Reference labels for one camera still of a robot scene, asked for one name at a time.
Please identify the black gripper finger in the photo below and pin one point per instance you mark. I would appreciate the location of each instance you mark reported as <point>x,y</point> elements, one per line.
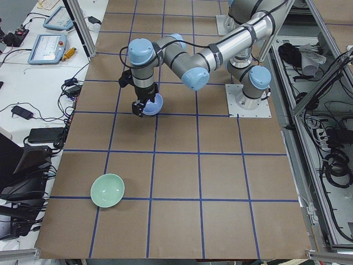
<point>138,108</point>
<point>153,97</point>

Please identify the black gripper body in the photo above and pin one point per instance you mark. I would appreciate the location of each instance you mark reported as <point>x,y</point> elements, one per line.
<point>144,93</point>

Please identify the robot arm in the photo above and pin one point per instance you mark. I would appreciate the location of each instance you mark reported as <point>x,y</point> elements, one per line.
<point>254,78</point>
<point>252,21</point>

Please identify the blue bowl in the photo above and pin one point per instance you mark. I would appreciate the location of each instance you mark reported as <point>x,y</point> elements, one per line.
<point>152,108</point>

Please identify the green bowl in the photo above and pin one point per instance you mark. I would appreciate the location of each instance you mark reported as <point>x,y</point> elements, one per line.
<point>107,190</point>

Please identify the yellow tool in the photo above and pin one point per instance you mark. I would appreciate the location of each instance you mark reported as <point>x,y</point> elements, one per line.
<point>68,54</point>

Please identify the black power adapter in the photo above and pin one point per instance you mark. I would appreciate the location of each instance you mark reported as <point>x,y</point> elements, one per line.
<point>44,135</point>

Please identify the near teach pendant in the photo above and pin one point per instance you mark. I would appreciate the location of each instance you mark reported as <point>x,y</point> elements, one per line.
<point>48,49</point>

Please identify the teach pendant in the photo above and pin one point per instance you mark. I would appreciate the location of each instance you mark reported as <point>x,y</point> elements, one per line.
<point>59,20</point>
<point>48,49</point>

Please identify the far teach pendant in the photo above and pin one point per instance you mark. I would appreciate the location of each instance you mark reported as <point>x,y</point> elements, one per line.
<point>59,20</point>

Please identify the black smartphone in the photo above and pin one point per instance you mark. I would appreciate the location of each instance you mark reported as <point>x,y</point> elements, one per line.
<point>21,112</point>

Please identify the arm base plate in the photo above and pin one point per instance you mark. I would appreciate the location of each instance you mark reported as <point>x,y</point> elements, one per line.
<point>225,24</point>
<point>239,106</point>

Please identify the aluminium frame post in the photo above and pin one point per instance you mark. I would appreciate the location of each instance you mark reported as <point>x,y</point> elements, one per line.
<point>76,15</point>

